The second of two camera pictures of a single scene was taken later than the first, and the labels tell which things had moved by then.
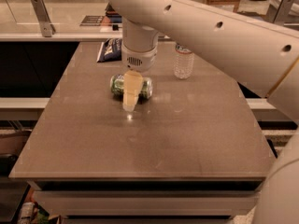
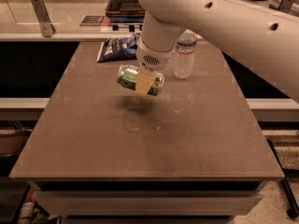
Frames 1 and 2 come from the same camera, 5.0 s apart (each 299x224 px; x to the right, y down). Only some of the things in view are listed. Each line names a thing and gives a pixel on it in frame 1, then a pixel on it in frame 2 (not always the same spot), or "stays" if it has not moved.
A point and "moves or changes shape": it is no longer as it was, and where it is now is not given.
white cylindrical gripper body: [139, 60] → [152, 57]
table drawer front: [148, 203] stays
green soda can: [118, 86] moves or changes shape
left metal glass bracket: [48, 28] stays
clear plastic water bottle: [183, 62] stays
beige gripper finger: [133, 81] → [145, 77]
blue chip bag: [110, 50] stays
